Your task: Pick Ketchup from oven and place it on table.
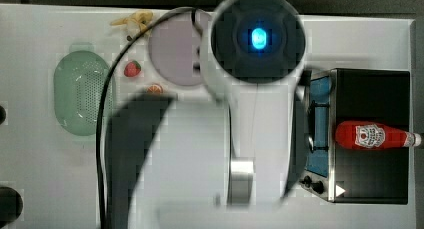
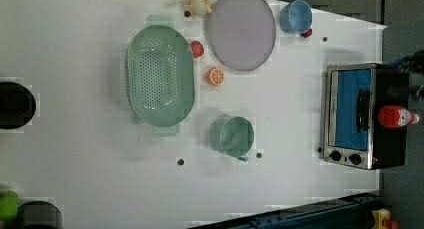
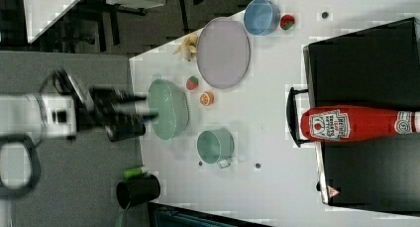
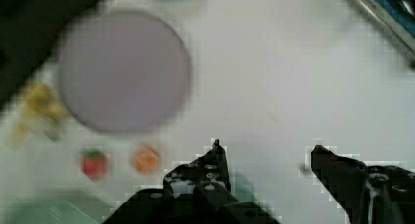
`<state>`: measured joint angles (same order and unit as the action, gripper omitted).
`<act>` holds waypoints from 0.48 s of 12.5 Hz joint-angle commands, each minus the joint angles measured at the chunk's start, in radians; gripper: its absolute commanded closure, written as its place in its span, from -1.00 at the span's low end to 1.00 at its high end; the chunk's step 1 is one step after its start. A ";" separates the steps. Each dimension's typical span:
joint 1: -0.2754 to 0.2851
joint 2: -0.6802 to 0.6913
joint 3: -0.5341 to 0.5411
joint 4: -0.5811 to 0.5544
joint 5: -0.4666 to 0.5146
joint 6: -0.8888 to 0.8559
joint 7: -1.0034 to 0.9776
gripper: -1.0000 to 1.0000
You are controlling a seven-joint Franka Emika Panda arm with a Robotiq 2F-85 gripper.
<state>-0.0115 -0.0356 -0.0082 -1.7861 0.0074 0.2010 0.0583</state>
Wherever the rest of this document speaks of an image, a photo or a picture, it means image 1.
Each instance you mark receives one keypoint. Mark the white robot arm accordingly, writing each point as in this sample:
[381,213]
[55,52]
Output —
[222,154]

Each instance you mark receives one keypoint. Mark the red ketchup bottle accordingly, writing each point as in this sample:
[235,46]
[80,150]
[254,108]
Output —
[364,135]

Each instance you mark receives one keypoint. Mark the black toaster oven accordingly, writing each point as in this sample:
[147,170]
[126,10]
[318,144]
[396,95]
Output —
[359,120]

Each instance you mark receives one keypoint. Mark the toy orange slice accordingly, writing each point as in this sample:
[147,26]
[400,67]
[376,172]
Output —
[155,89]

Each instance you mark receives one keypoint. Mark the black oven door handle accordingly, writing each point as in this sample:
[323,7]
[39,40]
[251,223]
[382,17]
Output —
[311,126]

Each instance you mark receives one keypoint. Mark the large purple plate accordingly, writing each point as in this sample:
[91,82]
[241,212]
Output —
[173,50]

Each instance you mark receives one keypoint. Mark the green perforated colander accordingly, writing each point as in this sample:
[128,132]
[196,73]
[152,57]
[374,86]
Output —
[78,83]

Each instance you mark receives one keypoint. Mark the black cylinder cup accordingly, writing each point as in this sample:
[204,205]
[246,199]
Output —
[11,205]

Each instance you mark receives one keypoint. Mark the peeled toy banana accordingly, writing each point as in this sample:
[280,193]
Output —
[135,22]

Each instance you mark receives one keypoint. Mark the toy strawberry near colander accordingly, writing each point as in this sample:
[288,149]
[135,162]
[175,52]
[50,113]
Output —
[132,69]

